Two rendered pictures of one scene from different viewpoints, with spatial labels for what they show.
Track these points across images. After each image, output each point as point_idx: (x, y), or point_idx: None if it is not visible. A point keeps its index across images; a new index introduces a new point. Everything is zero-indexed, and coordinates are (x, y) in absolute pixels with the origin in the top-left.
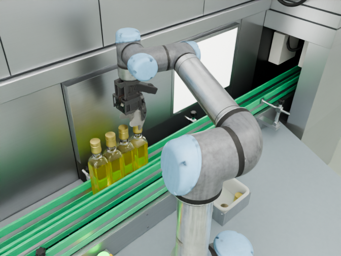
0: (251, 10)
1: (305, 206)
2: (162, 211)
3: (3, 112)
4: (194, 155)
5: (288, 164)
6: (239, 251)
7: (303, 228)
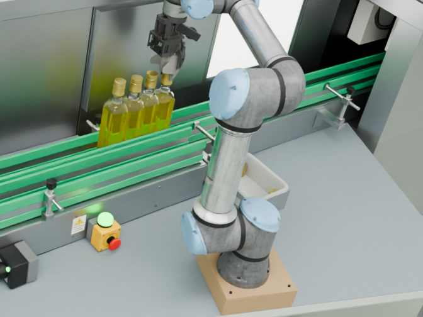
0: None
1: (355, 222)
2: (176, 190)
3: (31, 26)
4: (243, 82)
5: (347, 175)
6: (265, 214)
7: (346, 243)
